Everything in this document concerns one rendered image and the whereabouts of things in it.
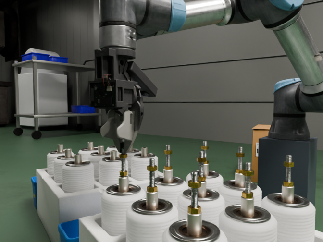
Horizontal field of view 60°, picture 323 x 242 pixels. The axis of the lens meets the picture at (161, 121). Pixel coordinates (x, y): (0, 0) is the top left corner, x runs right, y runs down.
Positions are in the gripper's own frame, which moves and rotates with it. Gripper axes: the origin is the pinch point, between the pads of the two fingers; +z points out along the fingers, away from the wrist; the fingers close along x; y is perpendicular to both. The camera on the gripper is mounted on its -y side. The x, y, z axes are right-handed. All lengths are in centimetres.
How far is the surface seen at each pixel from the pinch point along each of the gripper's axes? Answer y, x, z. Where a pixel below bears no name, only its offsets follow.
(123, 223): 4.4, 2.8, 14.9
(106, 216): 5.4, -0.9, 14.0
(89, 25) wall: -299, -296, -135
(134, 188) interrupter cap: -0.9, 1.7, 9.3
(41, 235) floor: -10, -42, 35
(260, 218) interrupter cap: 2.2, 28.8, 9.2
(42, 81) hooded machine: -241, -340, -41
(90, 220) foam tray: 3.6, -7.0, 16.6
